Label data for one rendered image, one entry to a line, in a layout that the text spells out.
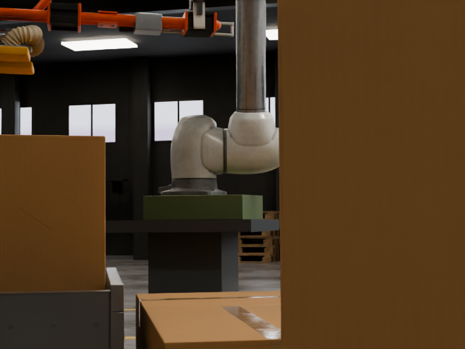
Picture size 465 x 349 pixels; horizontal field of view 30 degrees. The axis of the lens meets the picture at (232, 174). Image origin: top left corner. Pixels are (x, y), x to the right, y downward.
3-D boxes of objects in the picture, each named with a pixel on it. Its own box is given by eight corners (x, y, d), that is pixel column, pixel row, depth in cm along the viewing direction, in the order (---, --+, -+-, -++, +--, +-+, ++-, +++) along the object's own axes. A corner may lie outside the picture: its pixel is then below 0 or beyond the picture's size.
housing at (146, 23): (135, 28, 224) (135, 12, 224) (133, 34, 230) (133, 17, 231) (162, 30, 225) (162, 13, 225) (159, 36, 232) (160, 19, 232)
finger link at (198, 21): (204, 3, 227) (205, 2, 226) (204, 29, 227) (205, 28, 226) (193, 2, 227) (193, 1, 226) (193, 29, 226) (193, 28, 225)
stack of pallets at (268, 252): (281, 260, 1614) (281, 211, 1619) (272, 262, 1529) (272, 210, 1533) (214, 260, 1643) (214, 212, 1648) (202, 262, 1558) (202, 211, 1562)
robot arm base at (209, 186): (169, 196, 310) (169, 181, 310) (228, 195, 303) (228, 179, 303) (148, 196, 292) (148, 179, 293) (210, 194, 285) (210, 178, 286)
